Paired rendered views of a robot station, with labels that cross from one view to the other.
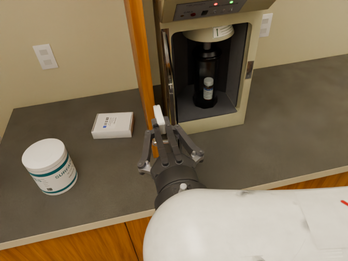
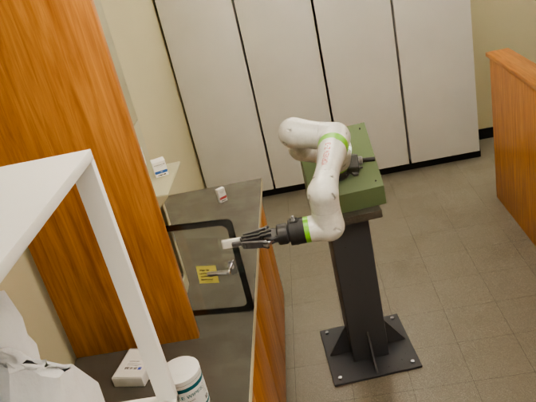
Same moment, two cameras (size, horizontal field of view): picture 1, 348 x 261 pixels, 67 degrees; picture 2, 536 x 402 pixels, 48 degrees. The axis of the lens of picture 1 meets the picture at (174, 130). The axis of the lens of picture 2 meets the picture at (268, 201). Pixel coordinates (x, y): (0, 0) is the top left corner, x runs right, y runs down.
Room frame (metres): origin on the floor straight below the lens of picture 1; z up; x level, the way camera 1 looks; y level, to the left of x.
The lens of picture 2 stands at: (-0.23, 1.80, 2.30)
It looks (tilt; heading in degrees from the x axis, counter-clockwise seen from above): 25 degrees down; 286
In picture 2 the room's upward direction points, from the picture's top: 13 degrees counter-clockwise
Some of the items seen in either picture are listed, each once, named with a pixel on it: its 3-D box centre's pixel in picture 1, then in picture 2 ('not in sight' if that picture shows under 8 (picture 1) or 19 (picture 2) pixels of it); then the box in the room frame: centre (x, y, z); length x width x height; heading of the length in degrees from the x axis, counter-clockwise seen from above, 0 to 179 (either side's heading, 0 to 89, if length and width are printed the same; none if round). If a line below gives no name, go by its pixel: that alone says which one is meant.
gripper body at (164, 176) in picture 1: (174, 174); (275, 234); (0.29, 0.00, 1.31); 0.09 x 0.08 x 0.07; 10
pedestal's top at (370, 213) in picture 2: not in sight; (343, 206); (0.18, -0.92, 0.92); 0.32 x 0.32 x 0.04; 16
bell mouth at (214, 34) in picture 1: (208, 23); not in sight; (0.89, -0.14, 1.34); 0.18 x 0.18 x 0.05
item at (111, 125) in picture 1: (114, 125); (136, 366); (0.84, 0.25, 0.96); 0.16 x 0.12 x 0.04; 88
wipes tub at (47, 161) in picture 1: (52, 167); (185, 387); (0.58, 0.42, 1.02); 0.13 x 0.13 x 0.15
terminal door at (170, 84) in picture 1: (171, 117); (203, 269); (0.59, 0.00, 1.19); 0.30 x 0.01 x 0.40; 2
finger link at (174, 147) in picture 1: (173, 146); (256, 236); (0.36, 0.00, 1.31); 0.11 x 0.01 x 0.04; 8
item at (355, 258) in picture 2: not in sight; (356, 283); (0.18, -0.92, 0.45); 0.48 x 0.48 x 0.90; 16
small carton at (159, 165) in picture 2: not in sight; (159, 167); (0.74, -0.20, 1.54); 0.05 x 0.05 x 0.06; 28
